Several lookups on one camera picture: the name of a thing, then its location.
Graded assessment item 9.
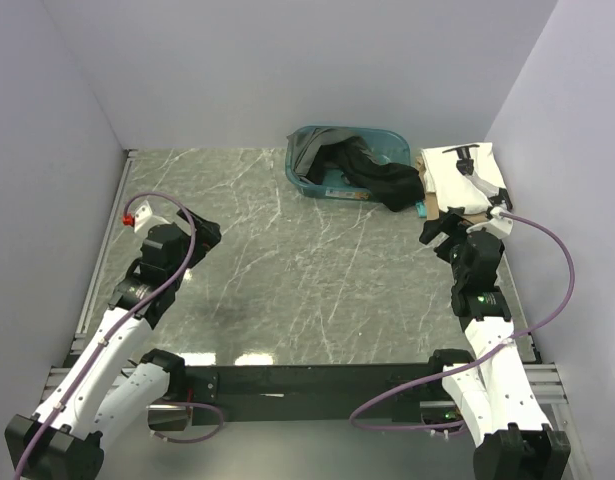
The black t shirt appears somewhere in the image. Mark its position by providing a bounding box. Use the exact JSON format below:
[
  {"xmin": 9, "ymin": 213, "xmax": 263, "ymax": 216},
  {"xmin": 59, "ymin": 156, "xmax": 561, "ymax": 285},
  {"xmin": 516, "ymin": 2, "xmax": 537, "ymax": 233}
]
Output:
[{"xmin": 306, "ymin": 136, "xmax": 425, "ymax": 212}]

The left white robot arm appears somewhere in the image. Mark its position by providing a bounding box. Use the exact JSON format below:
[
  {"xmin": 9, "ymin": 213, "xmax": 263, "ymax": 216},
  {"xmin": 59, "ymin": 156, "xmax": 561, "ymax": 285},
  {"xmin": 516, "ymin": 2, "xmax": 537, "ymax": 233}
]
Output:
[{"xmin": 5, "ymin": 203, "xmax": 221, "ymax": 479}]

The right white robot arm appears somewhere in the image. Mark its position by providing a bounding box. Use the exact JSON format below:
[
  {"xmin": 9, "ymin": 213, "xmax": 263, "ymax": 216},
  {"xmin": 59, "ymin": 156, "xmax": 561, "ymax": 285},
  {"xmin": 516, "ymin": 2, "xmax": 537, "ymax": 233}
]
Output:
[{"xmin": 420, "ymin": 207, "xmax": 571, "ymax": 479}]

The folded white printed t shirt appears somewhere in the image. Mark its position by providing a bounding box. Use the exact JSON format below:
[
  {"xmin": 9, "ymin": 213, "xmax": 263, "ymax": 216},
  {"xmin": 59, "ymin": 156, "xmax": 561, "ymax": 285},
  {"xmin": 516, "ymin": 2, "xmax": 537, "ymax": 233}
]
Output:
[{"xmin": 420, "ymin": 142, "xmax": 513, "ymax": 215}]

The teal plastic basket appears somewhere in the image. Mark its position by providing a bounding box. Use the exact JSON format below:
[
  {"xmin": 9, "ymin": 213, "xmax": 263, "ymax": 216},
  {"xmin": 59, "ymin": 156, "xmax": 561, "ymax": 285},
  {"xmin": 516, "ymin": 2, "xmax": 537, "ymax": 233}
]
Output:
[{"xmin": 285, "ymin": 126, "xmax": 413, "ymax": 201}]

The grey t shirt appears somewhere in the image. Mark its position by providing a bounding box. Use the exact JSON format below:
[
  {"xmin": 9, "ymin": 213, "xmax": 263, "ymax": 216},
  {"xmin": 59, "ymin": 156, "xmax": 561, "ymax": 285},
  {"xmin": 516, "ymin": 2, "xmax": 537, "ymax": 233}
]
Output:
[{"xmin": 288, "ymin": 127, "xmax": 354, "ymax": 177}]

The black mounting beam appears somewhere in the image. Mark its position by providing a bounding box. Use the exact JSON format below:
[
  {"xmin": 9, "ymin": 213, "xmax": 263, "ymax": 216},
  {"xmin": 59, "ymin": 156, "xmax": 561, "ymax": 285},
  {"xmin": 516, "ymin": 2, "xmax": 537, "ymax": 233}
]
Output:
[{"xmin": 183, "ymin": 363, "xmax": 433, "ymax": 422}]

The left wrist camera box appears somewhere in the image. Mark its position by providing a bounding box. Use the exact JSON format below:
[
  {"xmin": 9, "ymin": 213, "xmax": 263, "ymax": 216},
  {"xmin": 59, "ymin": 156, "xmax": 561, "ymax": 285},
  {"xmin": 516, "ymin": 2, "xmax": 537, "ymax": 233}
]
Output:
[{"xmin": 122, "ymin": 200, "xmax": 169, "ymax": 239}]

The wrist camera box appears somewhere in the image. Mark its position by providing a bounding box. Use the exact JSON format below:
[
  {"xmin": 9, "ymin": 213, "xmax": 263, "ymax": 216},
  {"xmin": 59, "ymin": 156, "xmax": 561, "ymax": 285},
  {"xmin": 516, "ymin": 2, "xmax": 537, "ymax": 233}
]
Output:
[
  {"xmin": 122, "ymin": 200, "xmax": 169, "ymax": 239},
  {"xmin": 485, "ymin": 206, "xmax": 513, "ymax": 239}
]

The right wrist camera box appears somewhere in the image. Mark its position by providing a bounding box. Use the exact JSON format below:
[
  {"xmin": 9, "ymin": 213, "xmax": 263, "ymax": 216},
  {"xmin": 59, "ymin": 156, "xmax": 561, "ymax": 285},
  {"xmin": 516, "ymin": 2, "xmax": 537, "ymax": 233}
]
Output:
[{"xmin": 485, "ymin": 206, "xmax": 513, "ymax": 239}]

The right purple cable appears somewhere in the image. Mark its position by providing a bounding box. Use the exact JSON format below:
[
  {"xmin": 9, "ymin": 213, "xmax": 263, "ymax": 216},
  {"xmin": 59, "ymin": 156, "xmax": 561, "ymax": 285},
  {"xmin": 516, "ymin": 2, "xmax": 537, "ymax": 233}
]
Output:
[{"xmin": 349, "ymin": 212, "xmax": 576, "ymax": 441}]

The purple cable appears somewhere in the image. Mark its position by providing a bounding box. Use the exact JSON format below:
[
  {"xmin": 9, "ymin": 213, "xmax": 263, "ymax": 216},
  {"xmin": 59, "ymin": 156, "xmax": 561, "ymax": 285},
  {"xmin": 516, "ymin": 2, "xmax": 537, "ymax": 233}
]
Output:
[
  {"xmin": 349, "ymin": 212, "xmax": 576, "ymax": 441},
  {"xmin": 11, "ymin": 192, "xmax": 226, "ymax": 480}
]

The aluminium frame rail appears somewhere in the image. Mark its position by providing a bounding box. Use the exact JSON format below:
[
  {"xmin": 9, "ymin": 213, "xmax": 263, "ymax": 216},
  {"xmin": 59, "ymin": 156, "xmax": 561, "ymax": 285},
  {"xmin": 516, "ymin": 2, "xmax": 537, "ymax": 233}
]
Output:
[{"xmin": 36, "ymin": 364, "xmax": 571, "ymax": 416}]

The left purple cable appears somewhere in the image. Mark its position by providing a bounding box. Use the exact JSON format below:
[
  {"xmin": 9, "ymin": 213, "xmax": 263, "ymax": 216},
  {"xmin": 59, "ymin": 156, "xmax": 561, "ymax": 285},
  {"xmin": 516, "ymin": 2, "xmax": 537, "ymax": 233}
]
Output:
[{"xmin": 11, "ymin": 192, "xmax": 226, "ymax": 480}]

